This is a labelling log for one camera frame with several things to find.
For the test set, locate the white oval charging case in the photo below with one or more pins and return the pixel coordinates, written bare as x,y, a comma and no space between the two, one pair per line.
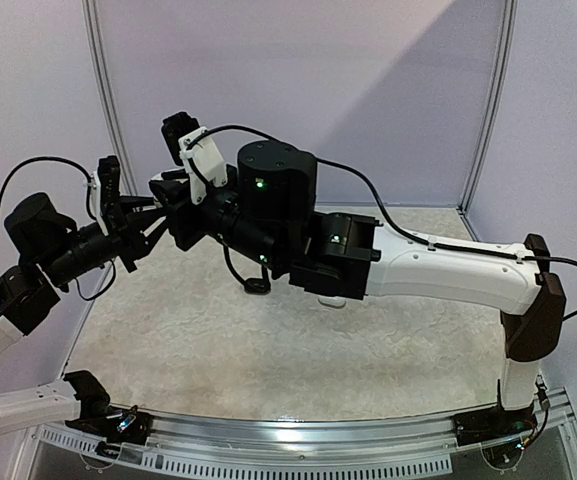
333,302

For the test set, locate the left aluminium frame post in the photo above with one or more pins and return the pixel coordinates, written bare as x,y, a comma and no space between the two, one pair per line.
93,25

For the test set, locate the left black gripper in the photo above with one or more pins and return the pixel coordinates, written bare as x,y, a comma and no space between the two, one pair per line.
133,222

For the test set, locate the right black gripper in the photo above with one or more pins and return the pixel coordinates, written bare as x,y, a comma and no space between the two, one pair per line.
182,218

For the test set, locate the aluminium frame post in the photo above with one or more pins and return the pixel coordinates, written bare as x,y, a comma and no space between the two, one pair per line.
494,95
93,25

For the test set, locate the right aluminium frame post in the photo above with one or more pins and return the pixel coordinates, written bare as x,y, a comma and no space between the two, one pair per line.
494,95

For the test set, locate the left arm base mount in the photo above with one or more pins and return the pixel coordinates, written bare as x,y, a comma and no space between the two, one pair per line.
116,425

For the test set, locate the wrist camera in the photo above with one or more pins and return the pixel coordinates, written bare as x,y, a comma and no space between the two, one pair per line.
104,190
196,152

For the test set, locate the white case with black window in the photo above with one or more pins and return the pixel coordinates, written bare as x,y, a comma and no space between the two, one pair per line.
158,188

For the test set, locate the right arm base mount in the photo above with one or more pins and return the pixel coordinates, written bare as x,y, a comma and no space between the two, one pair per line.
492,423

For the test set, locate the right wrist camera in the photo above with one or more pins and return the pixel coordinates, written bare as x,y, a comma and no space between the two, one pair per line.
196,152

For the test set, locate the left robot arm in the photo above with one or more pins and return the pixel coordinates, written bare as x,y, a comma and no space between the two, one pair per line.
53,251

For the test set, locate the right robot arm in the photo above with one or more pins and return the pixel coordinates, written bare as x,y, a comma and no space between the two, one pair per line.
263,207

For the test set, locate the black oval charging case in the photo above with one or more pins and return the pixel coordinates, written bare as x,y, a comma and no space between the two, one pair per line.
257,286

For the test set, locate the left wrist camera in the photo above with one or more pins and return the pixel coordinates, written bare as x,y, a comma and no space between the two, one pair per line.
104,190

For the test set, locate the aluminium front rail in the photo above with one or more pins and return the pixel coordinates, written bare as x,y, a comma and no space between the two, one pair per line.
418,447

